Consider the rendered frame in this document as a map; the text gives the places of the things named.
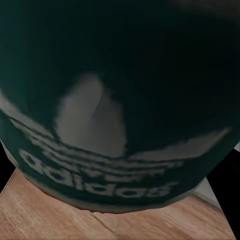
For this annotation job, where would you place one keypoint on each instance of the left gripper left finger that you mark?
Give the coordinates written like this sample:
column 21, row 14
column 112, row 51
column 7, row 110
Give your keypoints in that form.
column 6, row 167

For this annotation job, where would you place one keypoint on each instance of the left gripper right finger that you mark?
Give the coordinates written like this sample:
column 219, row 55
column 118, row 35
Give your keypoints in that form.
column 224, row 180

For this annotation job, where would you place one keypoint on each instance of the gym shoe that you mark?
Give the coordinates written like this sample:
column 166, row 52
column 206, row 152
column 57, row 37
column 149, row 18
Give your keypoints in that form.
column 119, row 106

